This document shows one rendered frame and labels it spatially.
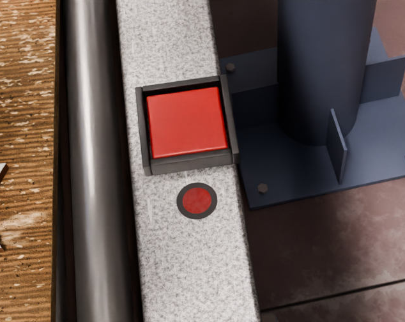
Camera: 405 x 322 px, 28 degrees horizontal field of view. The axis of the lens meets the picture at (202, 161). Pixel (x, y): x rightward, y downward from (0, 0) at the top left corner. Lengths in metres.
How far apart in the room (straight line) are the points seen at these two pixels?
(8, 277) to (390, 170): 1.18
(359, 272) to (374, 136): 0.30
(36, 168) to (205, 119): 0.14
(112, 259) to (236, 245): 0.09
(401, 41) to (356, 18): 0.51
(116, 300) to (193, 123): 0.15
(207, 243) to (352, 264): 1.00
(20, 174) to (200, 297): 0.17
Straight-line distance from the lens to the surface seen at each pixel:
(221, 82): 0.65
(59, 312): 0.61
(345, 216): 1.63
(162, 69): 0.69
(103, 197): 0.63
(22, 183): 0.63
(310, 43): 1.40
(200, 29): 0.71
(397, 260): 1.60
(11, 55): 0.70
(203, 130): 0.63
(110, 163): 0.65
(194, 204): 0.62
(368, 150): 1.69
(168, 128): 0.64
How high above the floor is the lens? 1.47
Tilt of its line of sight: 60 degrees down
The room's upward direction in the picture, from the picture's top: 9 degrees counter-clockwise
